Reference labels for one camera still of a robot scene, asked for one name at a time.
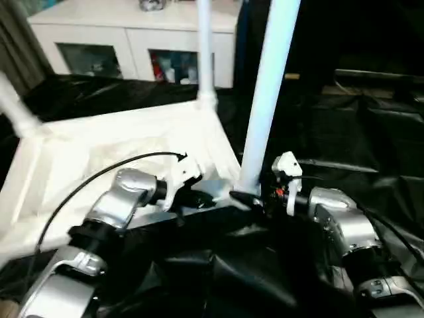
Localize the red bottle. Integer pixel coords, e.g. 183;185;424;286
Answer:
151;54;163;81

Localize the grey curtain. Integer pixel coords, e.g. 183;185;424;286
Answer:
0;0;55;97

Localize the white plastic table leg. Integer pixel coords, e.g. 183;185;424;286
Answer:
195;0;218;110
237;0;302;196
0;72;44;136

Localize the white plastic table top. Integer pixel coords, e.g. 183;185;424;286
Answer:
0;99;256;262

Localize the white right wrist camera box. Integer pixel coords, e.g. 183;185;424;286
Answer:
272;151;303;217

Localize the silver metal rail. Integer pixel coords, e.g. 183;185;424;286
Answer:
335;68;424;83

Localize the white cabinet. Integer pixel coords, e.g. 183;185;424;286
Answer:
28;0;238;88

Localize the black mat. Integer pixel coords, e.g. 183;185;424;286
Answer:
0;70;424;318

